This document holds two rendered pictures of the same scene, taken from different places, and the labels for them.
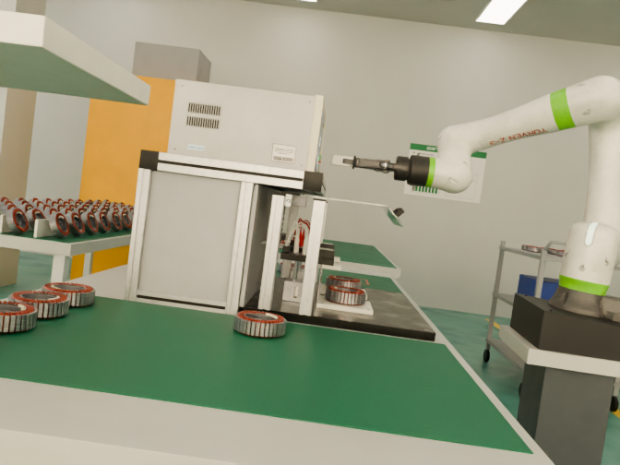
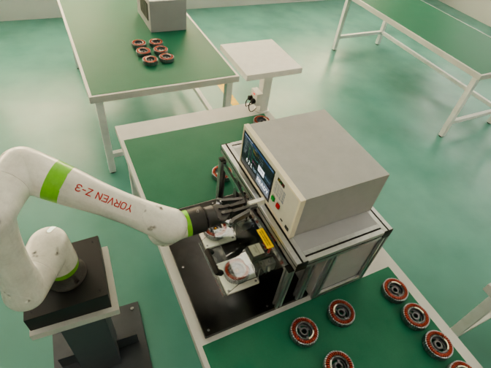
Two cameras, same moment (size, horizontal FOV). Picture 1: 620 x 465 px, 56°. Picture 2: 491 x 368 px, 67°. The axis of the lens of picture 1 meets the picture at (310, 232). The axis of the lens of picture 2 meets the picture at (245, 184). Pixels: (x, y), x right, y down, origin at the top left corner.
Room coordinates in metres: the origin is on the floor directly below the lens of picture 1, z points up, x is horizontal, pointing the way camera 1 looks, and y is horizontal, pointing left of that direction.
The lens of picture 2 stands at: (2.53, -0.62, 2.19)
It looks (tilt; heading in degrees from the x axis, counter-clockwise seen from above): 45 degrees down; 146
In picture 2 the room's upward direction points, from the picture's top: 9 degrees clockwise
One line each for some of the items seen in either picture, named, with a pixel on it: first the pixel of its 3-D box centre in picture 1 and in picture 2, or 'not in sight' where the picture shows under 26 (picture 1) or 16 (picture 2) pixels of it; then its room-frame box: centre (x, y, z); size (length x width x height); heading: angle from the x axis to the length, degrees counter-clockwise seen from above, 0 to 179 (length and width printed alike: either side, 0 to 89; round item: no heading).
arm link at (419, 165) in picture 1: (416, 172); (196, 220); (1.79, -0.30, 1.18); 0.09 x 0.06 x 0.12; 178
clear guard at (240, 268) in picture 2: (351, 209); (250, 250); (1.90, -0.12, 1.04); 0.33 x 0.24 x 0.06; 88
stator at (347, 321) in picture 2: not in sight; (340, 312); (2.17, 0.20, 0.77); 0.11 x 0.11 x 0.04
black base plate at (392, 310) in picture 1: (337, 302); (228, 253); (1.72, -0.11, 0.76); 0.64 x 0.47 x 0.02; 178
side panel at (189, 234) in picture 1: (189, 242); not in sight; (1.40, 0.29, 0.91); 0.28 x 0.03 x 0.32; 88
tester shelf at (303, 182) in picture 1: (250, 177); (299, 187); (1.73, 0.20, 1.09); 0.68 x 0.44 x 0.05; 178
